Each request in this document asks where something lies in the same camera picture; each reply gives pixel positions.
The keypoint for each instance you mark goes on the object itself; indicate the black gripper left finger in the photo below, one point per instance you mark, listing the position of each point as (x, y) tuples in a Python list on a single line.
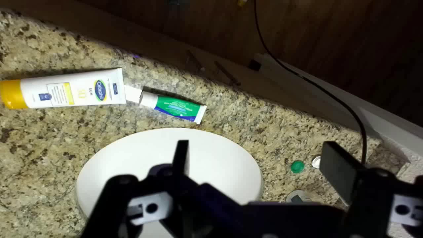
[(179, 159)]

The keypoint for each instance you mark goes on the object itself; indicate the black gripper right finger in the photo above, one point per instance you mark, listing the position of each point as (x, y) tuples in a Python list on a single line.
[(342, 172)]

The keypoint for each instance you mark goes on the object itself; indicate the green bottle cap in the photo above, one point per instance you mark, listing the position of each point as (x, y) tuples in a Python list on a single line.
[(297, 167)]

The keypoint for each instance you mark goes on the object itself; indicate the white sink basin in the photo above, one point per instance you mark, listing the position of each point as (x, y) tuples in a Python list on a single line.
[(202, 156)]

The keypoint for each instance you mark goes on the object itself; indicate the white yellow sunscreen tube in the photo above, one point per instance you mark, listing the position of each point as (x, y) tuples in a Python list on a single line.
[(67, 90)]

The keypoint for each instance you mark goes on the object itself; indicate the green white toothpaste tube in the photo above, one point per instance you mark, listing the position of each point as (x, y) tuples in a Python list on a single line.
[(171, 106)]

